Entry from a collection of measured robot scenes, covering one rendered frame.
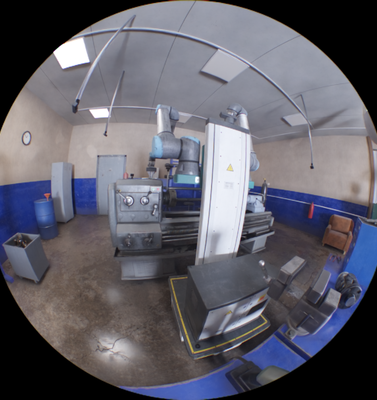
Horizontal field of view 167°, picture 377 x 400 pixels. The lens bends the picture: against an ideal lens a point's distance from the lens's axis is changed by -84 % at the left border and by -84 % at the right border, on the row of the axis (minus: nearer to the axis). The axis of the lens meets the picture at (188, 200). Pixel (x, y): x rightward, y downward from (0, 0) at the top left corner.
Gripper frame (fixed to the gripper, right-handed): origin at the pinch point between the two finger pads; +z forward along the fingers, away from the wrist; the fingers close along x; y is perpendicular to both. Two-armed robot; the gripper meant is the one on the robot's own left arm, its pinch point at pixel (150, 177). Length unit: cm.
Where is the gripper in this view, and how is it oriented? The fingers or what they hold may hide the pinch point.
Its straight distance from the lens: 174.0
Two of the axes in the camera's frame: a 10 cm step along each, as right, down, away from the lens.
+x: -10.0, -0.7, 0.6
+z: -0.6, 9.9, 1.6
